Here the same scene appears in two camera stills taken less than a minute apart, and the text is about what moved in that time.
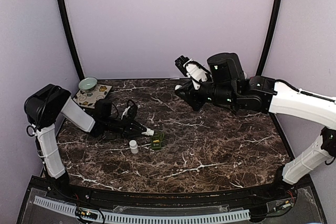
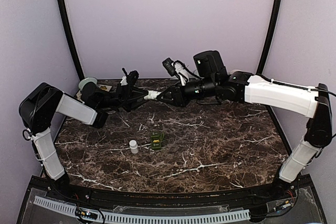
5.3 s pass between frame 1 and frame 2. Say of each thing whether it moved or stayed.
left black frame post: stayed
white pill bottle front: stayed
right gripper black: moved
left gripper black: moved
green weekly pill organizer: stayed
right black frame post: stayed
